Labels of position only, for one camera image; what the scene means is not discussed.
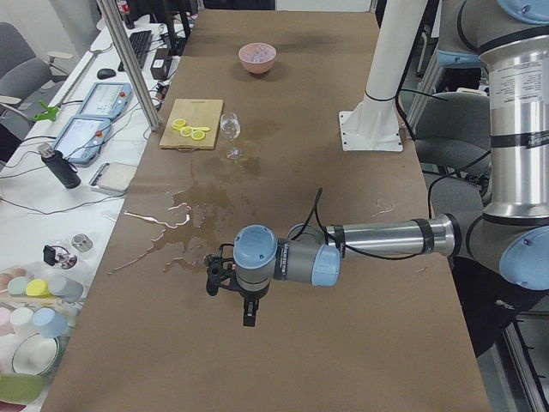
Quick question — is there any mint green cup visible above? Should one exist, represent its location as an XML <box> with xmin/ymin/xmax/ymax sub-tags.
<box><xmin>8</xmin><ymin>276</ymin><xmax>30</xmax><ymax>296</ymax></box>

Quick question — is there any light blue cup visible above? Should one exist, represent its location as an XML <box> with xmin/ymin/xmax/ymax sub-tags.
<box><xmin>32</xmin><ymin>307</ymin><xmax>69</xmax><ymax>338</ymax></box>

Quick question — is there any black computer mouse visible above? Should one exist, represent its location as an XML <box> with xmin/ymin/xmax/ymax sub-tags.
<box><xmin>96</xmin><ymin>68</ymin><xmax>117</xmax><ymax>80</ymax></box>

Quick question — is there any bamboo cutting board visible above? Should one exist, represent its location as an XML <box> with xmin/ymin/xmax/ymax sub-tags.
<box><xmin>160</xmin><ymin>99</ymin><xmax>224</xmax><ymax>150</ymax></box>

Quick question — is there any teach pendant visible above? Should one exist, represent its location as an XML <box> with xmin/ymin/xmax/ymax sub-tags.
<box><xmin>78</xmin><ymin>82</ymin><xmax>133</xmax><ymax>120</ymax></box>
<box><xmin>53</xmin><ymin>116</ymin><xmax>112</xmax><ymax>167</ymax></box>

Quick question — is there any grey cup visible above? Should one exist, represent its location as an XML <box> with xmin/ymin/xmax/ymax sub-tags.
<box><xmin>48</xmin><ymin>275</ymin><xmax>84</xmax><ymax>303</ymax></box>

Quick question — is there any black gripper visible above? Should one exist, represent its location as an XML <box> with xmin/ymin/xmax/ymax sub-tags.
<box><xmin>203</xmin><ymin>243</ymin><xmax>262</xmax><ymax>327</ymax></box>

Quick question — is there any wine glass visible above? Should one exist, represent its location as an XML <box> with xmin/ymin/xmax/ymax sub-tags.
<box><xmin>220</xmin><ymin>112</ymin><xmax>241</xmax><ymax>160</ymax></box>

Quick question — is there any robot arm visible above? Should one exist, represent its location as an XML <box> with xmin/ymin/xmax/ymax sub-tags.
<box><xmin>204</xmin><ymin>1</ymin><xmax>548</xmax><ymax>326</ymax></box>

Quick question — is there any lemon slice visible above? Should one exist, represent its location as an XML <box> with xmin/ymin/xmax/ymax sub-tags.
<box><xmin>190</xmin><ymin>130</ymin><xmax>206</xmax><ymax>141</ymax></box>
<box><xmin>179</xmin><ymin>126</ymin><xmax>194</xmax><ymax>137</ymax></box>
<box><xmin>172</xmin><ymin>118</ymin><xmax>187</xmax><ymax>130</ymax></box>

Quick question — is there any pink bowl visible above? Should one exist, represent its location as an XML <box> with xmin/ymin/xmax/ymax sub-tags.
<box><xmin>238</xmin><ymin>42</ymin><xmax>277</xmax><ymax>75</ymax></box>

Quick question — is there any green clamp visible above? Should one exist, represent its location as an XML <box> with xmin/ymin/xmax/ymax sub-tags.
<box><xmin>33</xmin><ymin>100</ymin><xmax>59</xmax><ymax>122</ymax></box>

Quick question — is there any black water bottle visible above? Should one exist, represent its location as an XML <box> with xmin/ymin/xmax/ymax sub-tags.
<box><xmin>38</xmin><ymin>143</ymin><xmax>81</xmax><ymax>189</ymax></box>

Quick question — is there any upper teach pendant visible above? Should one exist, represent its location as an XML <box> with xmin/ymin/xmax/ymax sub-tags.
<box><xmin>78</xmin><ymin>82</ymin><xmax>133</xmax><ymax>120</ymax></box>

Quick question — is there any kitchen scale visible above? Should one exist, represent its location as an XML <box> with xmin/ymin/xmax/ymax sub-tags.
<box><xmin>89</xmin><ymin>162</ymin><xmax>137</xmax><ymax>196</ymax></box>

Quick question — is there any black power box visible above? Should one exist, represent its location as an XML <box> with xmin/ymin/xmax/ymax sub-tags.
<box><xmin>150</xmin><ymin>48</ymin><xmax>172</xmax><ymax>81</ymax></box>

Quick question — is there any grey office chair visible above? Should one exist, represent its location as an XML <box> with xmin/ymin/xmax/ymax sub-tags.
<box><xmin>1</xmin><ymin>22</ymin><xmax>73</xmax><ymax>139</ymax></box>

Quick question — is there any lemon slice near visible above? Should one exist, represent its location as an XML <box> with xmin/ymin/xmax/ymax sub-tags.
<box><xmin>190</xmin><ymin>130</ymin><xmax>206</xmax><ymax>141</ymax></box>

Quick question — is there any aluminium frame post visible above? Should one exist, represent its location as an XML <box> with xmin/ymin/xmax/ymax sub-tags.
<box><xmin>97</xmin><ymin>0</ymin><xmax>160</xmax><ymax>131</ymax></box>

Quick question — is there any lower teach pendant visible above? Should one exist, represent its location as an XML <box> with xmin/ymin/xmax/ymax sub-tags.
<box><xmin>53</xmin><ymin>116</ymin><xmax>112</xmax><ymax>167</ymax></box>

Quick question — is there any white cup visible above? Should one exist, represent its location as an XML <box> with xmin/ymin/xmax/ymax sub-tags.
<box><xmin>9</xmin><ymin>307</ymin><xmax>37</xmax><ymax>337</ymax></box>

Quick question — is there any pink cup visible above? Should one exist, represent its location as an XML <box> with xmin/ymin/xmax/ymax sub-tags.
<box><xmin>0</xmin><ymin>307</ymin><xmax>14</xmax><ymax>336</ymax></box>

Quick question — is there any lemon slice middle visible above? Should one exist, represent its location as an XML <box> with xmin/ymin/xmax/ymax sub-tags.
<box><xmin>179</xmin><ymin>126</ymin><xmax>194</xmax><ymax>137</ymax></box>

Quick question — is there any steel jigger cup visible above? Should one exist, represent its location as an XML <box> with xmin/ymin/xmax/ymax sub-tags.
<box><xmin>71</xmin><ymin>233</ymin><xmax>94</xmax><ymax>254</ymax></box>

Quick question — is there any yellow cup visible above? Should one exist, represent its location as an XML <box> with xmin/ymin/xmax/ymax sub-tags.
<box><xmin>25</xmin><ymin>279</ymin><xmax>51</xmax><ymax>298</ymax></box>

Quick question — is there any black keyboard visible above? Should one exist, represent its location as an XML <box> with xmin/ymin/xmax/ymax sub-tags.
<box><xmin>129</xmin><ymin>30</ymin><xmax>153</xmax><ymax>70</ymax></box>

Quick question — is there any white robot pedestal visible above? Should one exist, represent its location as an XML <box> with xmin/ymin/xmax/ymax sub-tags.
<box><xmin>339</xmin><ymin>0</ymin><xmax>439</xmax><ymax>152</ymax></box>

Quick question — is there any lemon slice far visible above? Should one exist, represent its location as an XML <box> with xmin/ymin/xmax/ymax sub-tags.
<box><xmin>172</xmin><ymin>118</ymin><xmax>187</xmax><ymax>130</ymax></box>

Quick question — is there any grey chair right side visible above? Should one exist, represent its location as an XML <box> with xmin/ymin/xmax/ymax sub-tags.
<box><xmin>415</xmin><ymin>91</ymin><xmax>492</xmax><ymax>205</ymax></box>

